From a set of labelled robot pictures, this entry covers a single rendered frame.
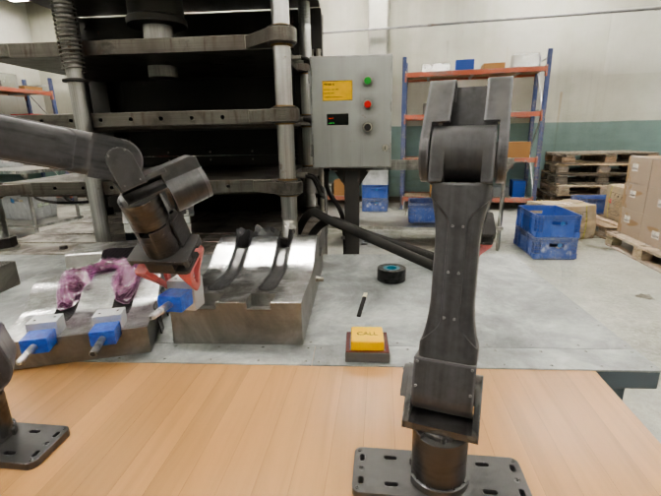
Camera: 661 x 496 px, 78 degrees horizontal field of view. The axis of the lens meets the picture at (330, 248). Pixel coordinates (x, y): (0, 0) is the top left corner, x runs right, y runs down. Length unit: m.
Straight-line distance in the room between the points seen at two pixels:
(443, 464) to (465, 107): 0.41
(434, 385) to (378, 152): 1.21
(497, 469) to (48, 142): 0.67
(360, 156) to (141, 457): 1.24
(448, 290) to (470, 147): 0.15
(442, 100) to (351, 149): 1.10
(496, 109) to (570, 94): 7.21
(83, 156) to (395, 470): 0.55
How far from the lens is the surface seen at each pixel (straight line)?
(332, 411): 0.66
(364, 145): 1.59
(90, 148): 0.62
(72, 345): 0.91
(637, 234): 4.95
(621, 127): 7.94
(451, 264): 0.46
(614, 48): 7.93
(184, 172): 0.65
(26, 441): 0.73
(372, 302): 1.01
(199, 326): 0.86
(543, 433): 0.68
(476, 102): 0.54
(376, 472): 0.56
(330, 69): 1.61
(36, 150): 0.63
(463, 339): 0.47
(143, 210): 0.64
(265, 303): 0.85
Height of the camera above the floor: 1.20
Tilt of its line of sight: 16 degrees down
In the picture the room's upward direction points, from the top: 1 degrees counter-clockwise
